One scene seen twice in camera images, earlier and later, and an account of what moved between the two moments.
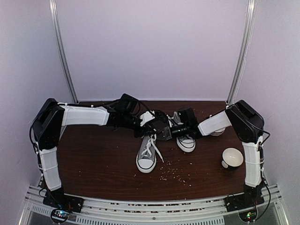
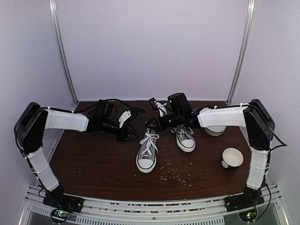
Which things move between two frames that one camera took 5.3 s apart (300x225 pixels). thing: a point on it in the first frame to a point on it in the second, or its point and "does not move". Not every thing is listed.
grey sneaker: x=185 y=143 does not move
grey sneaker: x=146 y=159 does not move
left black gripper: x=146 y=128 to x=122 y=136
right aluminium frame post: x=244 y=53 does not move
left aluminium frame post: x=53 y=12 does not move
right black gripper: x=167 y=133 to x=159 y=125
